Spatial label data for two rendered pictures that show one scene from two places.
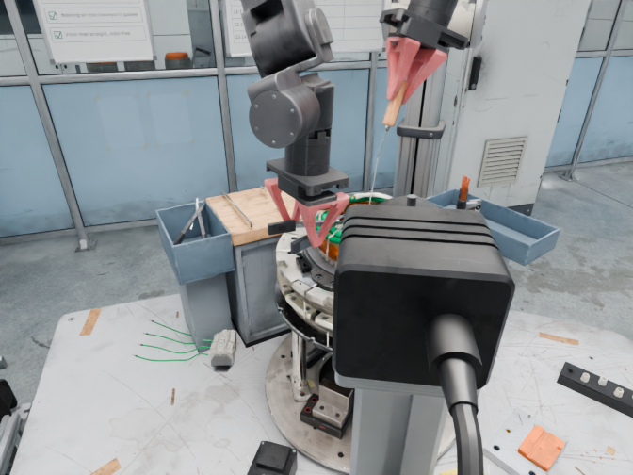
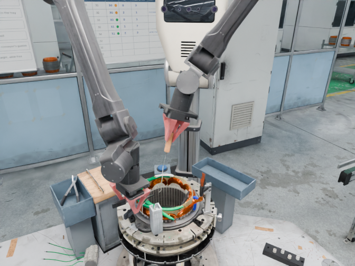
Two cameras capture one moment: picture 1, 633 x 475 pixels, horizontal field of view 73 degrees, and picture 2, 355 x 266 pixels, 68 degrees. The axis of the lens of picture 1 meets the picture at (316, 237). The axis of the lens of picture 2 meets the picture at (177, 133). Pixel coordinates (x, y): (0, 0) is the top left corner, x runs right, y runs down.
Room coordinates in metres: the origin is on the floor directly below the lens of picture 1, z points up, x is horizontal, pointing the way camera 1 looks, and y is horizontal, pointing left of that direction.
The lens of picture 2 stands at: (-0.09, -0.03, 1.69)
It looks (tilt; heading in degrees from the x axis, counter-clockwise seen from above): 26 degrees down; 352
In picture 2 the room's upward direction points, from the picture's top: straight up
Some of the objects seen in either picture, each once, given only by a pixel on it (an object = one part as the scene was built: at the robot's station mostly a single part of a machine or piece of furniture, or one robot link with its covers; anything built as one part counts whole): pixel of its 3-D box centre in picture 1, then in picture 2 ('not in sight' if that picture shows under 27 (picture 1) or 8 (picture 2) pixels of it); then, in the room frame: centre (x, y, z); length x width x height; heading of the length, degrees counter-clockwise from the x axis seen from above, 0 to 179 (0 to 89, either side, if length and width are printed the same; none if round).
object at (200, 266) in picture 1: (201, 280); (76, 219); (0.75, 0.25, 0.92); 0.17 x 0.11 x 0.28; 28
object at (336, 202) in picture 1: (312, 210); (133, 197); (0.50, 0.01, 1.21); 0.07 x 0.07 x 0.09; 36
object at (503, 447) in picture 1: (526, 445); not in sight; (0.45, -0.35, 0.79); 0.12 x 0.09 x 0.02; 132
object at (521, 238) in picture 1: (475, 270); (220, 199); (0.79, -0.35, 0.92); 0.25 x 0.11 x 0.28; 37
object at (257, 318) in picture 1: (267, 266); (113, 206); (0.82, 0.11, 0.91); 0.19 x 0.19 x 0.26; 28
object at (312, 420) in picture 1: (326, 415); not in sight; (0.50, -0.02, 0.81); 0.08 x 0.05 x 0.02; 61
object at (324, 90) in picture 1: (307, 105); (127, 153); (0.51, 0.01, 1.34); 0.07 x 0.06 x 0.07; 160
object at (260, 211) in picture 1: (264, 210); (109, 179); (0.82, 0.11, 1.05); 0.20 x 0.19 x 0.02; 118
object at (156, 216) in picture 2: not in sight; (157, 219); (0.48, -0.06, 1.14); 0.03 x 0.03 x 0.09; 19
